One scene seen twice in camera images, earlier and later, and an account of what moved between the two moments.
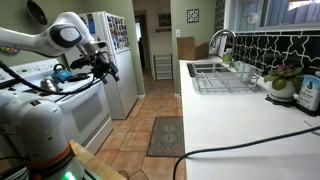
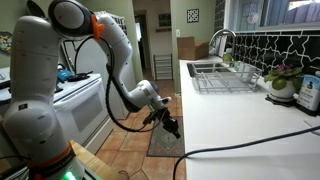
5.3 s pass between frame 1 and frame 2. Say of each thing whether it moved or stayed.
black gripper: moved
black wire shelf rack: stayed
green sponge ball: stayed
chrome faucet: stayed
